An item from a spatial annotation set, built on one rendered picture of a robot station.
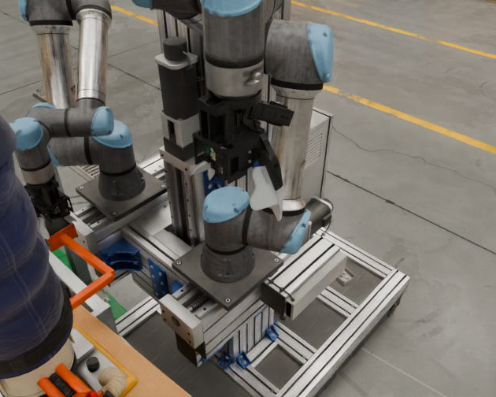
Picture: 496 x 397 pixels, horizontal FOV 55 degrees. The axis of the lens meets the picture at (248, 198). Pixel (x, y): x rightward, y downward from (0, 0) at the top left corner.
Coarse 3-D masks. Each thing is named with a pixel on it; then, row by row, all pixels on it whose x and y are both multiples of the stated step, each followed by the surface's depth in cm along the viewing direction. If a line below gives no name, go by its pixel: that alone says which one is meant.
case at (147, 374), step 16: (80, 320) 127; (96, 320) 127; (96, 336) 123; (112, 336) 123; (112, 352) 120; (128, 352) 120; (128, 368) 116; (144, 368) 116; (144, 384) 113; (160, 384) 113; (176, 384) 113
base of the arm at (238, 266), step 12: (204, 252) 126; (216, 252) 121; (228, 252) 121; (240, 252) 122; (252, 252) 130; (204, 264) 126; (216, 264) 123; (228, 264) 123; (240, 264) 124; (252, 264) 127; (216, 276) 125; (228, 276) 124; (240, 276) 125
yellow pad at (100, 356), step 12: (84, 336) 121; (96, 348) 118; (84, 360) 115; (96, 360) 112; (108, 360) 115; (84, 372) 113; (96, 372) 113; (84, 384) 111; (96, 384) 110; (132, 384) 112; (120, 396) 110
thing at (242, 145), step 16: (208, 96) 61; (256, 96) 61; (208, 112) 61; (224, 112) 60; (240, 112) 64; (208, 128) 62; (224, 128) 62; (240, 128) 65; (256, 128) 66; (208, 144) 64; (224, 144) 64; (240, 144) 63; (256, 144) 66; (208, 160) 67; (224, 160) 64; (240, 160) 65; (256, 160) 68; (224, 176) 65; (240, 176) 67
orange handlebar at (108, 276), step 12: (60, 240) 132; (72, 240) 131; (84, 252) 127; (96, 264) 124; (108, 276) 121; (84, 288) 118; (96, 288) 118; (72, 300) 115; (84, 300) 117; (60, 372) 100; (48, 384) 98; (72, 384) 98; (60, 396) 96
